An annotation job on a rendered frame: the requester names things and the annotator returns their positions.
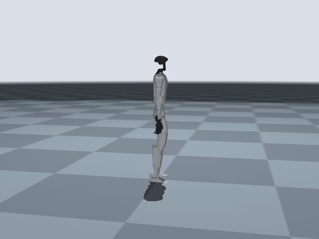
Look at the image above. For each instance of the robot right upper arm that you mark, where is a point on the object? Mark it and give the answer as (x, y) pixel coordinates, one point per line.
(158, 82)

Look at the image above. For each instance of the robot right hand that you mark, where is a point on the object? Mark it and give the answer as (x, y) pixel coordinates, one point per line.
(159, 125)

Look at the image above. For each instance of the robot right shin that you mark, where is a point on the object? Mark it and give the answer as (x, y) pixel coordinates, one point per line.
(157, 159)

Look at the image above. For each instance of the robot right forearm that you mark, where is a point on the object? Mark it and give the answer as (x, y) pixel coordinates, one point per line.
(158, 106)

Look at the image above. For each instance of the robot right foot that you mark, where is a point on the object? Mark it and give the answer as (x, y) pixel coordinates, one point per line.
(158, 180)

